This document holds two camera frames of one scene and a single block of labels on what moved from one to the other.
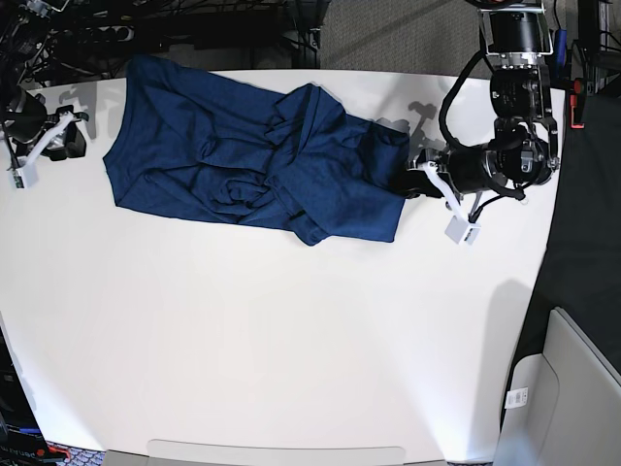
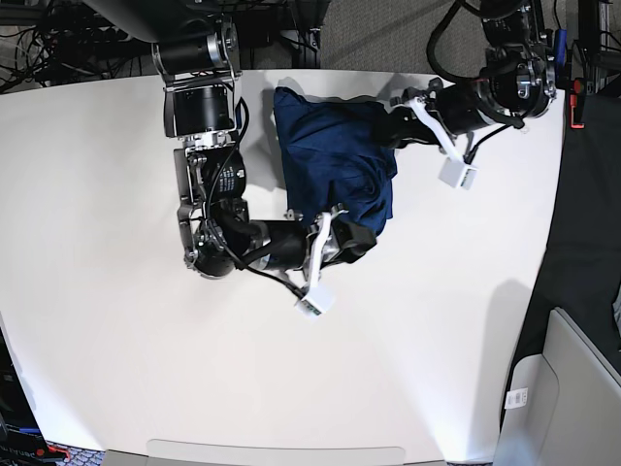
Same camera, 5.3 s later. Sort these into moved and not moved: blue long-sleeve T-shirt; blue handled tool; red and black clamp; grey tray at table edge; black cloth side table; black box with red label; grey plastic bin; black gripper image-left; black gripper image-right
Moved: black gripper image-left; black gripper image-right; blue long-sleeve T-shirt
Not moved: black cloth side table; red and black clamp; grey tray at table edge; black box with red label; grey plastic bin; blue handled tool
